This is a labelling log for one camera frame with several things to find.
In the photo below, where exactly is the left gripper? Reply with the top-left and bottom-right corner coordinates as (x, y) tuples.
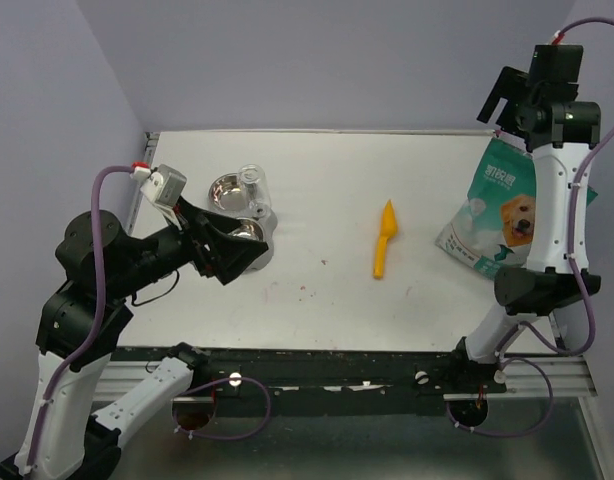
(110, 192), (271, 297)

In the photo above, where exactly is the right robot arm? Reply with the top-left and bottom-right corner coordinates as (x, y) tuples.
(446, 44), (601, 392)

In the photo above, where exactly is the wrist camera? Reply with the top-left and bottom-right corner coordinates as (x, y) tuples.
(527, 44), (584, 86)
(140, 164), (187, 209)

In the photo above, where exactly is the clear plastic water bottle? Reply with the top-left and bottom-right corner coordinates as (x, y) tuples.
(238, 164), (272, 218)

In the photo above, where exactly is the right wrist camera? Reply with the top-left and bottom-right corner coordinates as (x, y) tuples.
(527, 44), (584, 86)

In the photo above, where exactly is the green pet food bag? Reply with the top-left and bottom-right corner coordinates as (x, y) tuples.
(436, 137), (595, 279)

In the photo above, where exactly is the grey double bowl feeder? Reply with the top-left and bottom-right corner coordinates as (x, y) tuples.
(208, 172), (278, 271)

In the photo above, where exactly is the aluminium frame profile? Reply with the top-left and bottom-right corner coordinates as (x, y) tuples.
(89, 354), (599, 401)

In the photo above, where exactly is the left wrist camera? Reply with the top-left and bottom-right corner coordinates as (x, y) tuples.
(140, 164), (187, 209)

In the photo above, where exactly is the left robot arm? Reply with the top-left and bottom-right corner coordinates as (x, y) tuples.
(0, 200), (268, 479)

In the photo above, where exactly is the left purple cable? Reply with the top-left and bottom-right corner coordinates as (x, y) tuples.
(25, 163), (138, 474)

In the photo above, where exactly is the yellow plastic scoop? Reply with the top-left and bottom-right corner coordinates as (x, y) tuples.
(372, 200), (398, 280)

